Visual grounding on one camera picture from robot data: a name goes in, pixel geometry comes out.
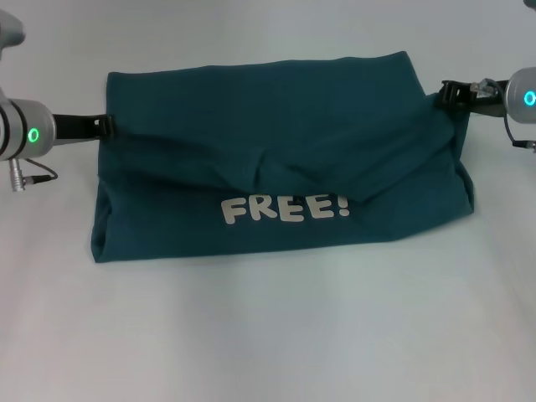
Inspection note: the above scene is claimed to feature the teal blue t-shirt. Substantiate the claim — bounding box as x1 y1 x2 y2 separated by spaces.
90 49 477 265

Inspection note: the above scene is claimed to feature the left gripper cable with plug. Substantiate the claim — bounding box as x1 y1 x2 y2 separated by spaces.
10 157 59 194

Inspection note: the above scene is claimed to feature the gripper cable with plug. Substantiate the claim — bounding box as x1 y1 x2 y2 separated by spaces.
471 77 536 150
10 157 59 194

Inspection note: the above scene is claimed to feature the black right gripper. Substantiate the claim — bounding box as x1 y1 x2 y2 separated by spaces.
437 80 511 119

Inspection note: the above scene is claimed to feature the right gripper cable with plug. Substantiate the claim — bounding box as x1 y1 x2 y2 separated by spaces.
471 77 536 150

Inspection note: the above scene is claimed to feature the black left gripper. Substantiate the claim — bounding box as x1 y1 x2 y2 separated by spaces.
52 113 116 146

